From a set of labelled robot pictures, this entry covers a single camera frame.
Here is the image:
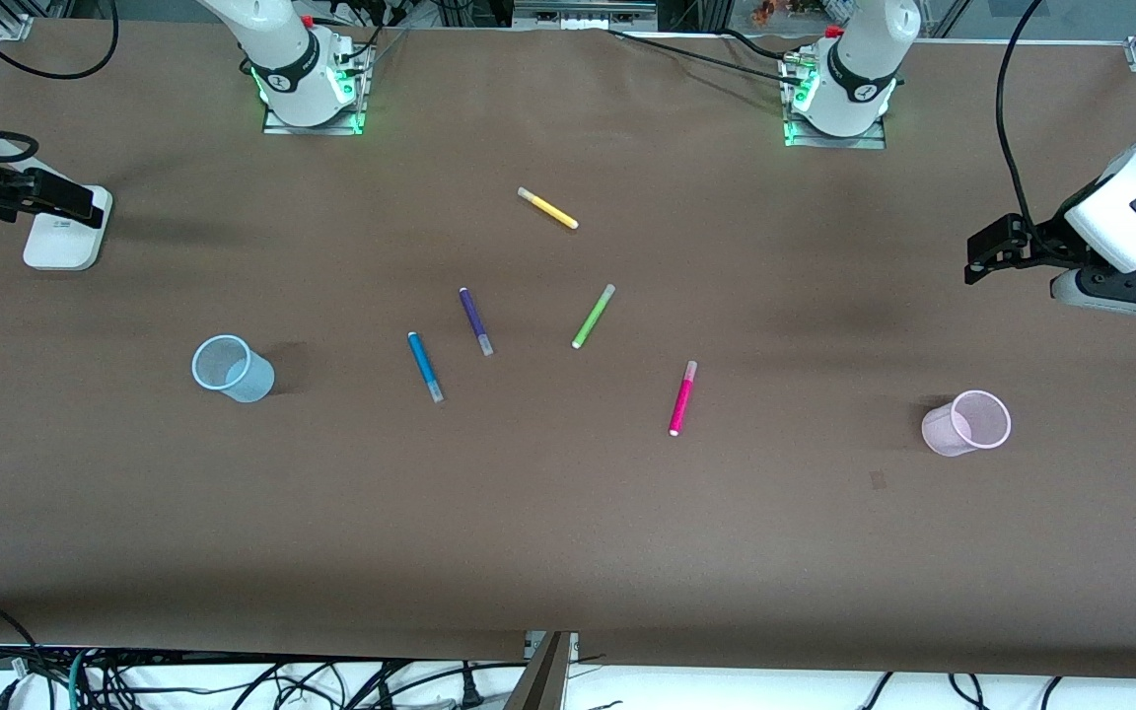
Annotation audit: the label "short black cable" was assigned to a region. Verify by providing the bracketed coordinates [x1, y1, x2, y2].
[716, 27, 801, 62]

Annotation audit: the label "pink marker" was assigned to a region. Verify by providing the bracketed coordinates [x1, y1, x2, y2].
[668, 360, 699, 437]

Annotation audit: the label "green floor cable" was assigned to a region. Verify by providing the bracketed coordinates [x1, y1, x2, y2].
[67, 646, 94, 710]

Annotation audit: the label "long black cable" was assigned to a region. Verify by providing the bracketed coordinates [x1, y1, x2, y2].
[605, 28, 808, 86]

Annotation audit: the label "green marker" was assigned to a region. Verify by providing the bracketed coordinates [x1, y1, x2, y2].
[571, 283, 617, 350]

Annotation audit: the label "brown table cover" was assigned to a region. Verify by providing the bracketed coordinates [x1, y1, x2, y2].
[0, 18, 1136, 681]

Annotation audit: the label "black looping cable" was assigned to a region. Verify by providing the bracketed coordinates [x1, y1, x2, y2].
[0, 0, 121, 82]

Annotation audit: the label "metal base plate green lights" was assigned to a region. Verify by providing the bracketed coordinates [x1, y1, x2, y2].
[260, 59, 370, 137]
[781, 54, 888, 151]

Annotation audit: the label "purple marker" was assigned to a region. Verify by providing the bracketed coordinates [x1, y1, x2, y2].
[459, 286, 495, 358]

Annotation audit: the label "orange background object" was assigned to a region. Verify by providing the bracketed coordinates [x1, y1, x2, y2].
[749, 0, 827, 27]

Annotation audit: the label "blue marker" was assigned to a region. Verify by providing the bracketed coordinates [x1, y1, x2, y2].
[406, 331, 446, 404]

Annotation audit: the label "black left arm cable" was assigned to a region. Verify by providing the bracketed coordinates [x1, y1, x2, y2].
[995, 0, 1054, 234]

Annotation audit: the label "translucent pink cup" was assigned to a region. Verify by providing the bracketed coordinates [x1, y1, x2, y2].
[921, 390, 1013, 459]

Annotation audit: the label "yellow marker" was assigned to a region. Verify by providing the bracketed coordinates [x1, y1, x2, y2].
[517, 186, 580, 231]

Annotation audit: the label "white rectangular box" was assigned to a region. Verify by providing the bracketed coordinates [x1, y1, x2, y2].
[23, 185, 114, 271]

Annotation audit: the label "translucent blue cup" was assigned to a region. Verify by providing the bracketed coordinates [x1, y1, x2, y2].
[191, 334, 276, 404]

